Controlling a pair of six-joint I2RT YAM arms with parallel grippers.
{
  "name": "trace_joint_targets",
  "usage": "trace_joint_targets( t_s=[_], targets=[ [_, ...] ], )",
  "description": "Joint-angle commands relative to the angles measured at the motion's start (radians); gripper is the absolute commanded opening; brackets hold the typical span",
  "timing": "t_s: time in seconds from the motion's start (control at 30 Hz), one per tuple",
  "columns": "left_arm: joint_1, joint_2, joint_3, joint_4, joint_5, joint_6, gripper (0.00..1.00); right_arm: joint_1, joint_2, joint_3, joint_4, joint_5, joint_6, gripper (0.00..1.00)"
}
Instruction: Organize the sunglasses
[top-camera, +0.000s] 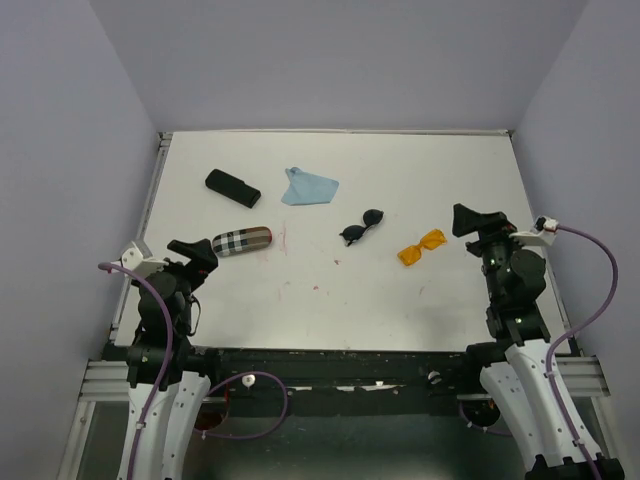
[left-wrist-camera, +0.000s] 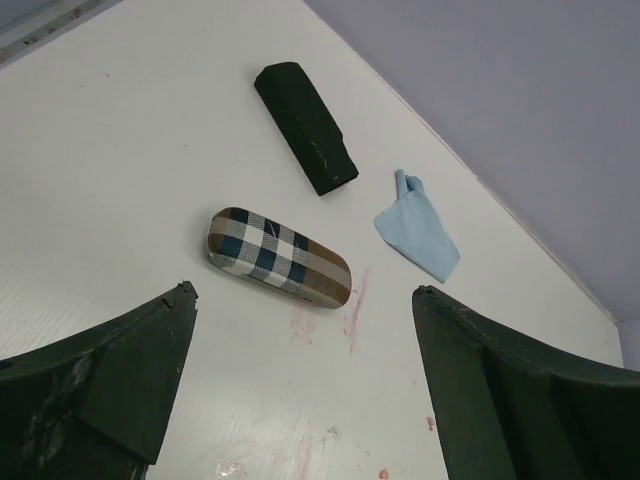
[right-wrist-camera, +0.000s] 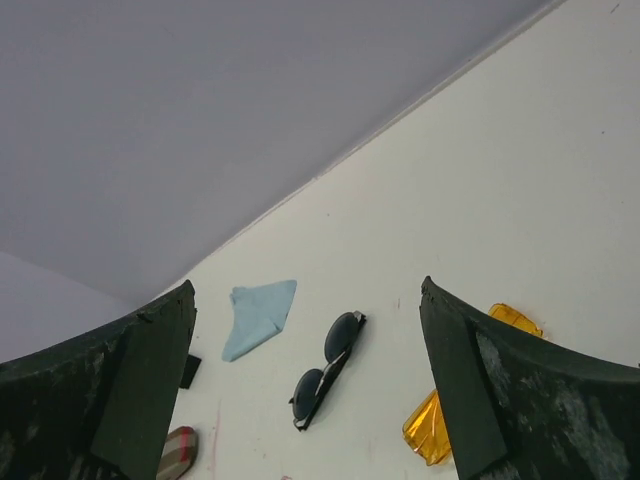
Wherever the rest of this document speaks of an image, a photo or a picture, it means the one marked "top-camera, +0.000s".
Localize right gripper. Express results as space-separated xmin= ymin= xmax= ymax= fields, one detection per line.
xmin=453 ymin=202 xmax=533 ymax=302

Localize plaid glasses case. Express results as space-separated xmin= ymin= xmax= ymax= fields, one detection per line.
xmin=211 ymin=226 xmax=272 ymax=257

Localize blue cleaning cloth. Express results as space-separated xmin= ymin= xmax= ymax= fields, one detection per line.
xmin=281 ymin=167 xmax=339 ymax=206

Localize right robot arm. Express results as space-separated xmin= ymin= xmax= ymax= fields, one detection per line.
xmin=452 ymin=204 xmax=625 ymax=479

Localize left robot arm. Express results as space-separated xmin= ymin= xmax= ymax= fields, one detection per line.
xmin=113 ymin=239 xmax=222 ymax=479

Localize orange sunglasses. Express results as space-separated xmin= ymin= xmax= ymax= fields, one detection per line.
xmin=397 ymin=229 xmax=447 ymax=267

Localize black round sunglasses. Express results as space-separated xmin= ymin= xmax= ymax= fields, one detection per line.
xmin=339 ymin=209 xmax=384 ymax=247

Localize black glasses case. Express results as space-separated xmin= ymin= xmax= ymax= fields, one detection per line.
xmin=205 ymin=169 xmax=261 ymax=208

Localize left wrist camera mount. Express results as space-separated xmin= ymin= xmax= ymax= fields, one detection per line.
xmin=115 ymin=239 xmax=168 ymax=278

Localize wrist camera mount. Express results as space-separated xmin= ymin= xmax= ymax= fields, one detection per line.
xmin=115 ymin=239 xmax=168 ymax=278
xmin=509 ymin=216 xmax=559 ymax=248

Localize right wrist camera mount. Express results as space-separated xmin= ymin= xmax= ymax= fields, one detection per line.
xmin=509 ymin=216 xmax=559 ymax=248

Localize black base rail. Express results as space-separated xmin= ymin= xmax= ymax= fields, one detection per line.
xmin=102 ymin=343 xmax=501 ymax=419

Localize aluminium frame rail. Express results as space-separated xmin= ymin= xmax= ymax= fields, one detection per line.
xmin=79 ymin=361 xmax=129 ymax=402

